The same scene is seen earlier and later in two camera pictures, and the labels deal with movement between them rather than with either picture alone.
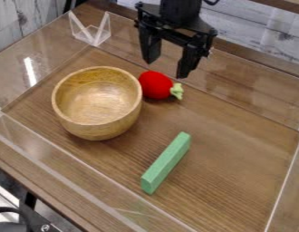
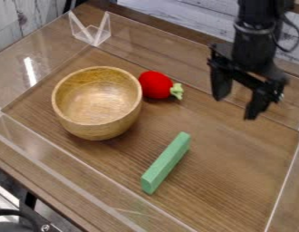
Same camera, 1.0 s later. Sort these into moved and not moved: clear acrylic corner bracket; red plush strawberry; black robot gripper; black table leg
Moved: black robot gripper
Not moved: clear acrylic corner bracket; black table leg; red plush strawberry
